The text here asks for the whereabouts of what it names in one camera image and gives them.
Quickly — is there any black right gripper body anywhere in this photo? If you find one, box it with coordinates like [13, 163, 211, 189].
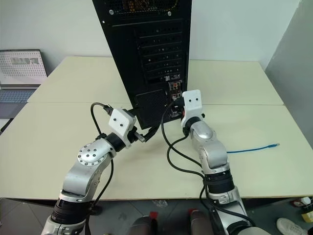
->
[176, 97, 188, 118]

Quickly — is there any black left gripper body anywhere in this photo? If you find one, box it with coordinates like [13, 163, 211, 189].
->
[126, 115, 145, 145]

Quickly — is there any black computer tower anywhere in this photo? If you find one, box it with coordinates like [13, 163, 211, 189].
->
[92, 0, 192, 130]

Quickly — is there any open grey laptop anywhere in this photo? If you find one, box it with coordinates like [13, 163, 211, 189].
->
[0, 49, 47, 119]

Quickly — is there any grey partition panel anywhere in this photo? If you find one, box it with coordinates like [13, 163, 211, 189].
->
[265, 0, 313, 128]

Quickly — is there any dark bottle white cap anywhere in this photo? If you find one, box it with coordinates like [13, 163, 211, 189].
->
[289, 196, 312, 209]

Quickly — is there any white sneaker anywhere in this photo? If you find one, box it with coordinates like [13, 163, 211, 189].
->
[276, 217, 308, 235]

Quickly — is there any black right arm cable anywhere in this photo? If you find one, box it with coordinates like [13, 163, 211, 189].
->
[160, 103, 256, 229]

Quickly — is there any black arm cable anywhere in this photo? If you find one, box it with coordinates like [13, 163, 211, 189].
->
[83, 102, 115, 235]
[160, 103, 256, 229]

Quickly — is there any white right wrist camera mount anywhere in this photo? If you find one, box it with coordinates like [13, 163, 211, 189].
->
[180, 89, 203, 128]

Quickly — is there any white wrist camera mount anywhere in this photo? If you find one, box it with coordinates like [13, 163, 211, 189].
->
[108, 107, 137, 149]
[180, 89, 203, 128]

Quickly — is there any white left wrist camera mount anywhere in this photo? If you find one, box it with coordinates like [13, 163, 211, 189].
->
[108, 107, 137, 149]

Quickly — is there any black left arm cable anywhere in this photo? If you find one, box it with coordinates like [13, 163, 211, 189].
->
[83, 102, 115, 235]

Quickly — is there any blue ethernet cable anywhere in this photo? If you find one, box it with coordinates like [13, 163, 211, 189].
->
[226, 142, 280, 155]

